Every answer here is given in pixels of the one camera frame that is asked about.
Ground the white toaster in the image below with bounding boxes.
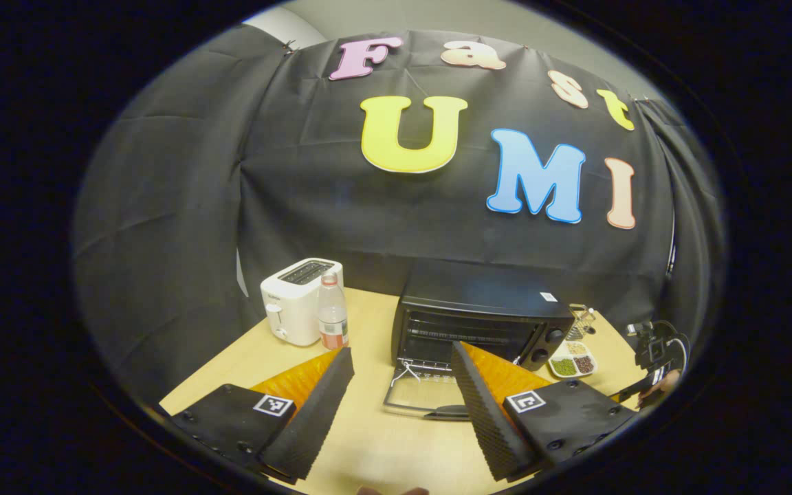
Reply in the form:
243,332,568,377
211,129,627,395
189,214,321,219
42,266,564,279
260,257,344,347

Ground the wire basket holder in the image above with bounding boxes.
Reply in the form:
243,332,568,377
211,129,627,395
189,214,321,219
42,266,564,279
566,304,597,342

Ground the white divided dish of beans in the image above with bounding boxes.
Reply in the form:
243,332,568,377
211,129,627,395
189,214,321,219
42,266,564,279
548,340,598,380

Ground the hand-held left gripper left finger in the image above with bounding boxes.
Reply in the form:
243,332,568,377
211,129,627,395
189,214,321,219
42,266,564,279
161,346,356,483

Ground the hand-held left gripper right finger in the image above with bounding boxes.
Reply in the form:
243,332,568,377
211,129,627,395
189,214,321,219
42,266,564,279
450,340,639,483

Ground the black electric oven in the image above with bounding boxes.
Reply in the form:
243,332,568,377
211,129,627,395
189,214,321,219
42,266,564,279
383,259,576,422

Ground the black backdrop cloth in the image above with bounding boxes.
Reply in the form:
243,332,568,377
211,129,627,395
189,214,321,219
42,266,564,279
71,27,727,406

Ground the clear plastic bottle red label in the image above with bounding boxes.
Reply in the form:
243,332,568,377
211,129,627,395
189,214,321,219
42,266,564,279
317,272,350,351

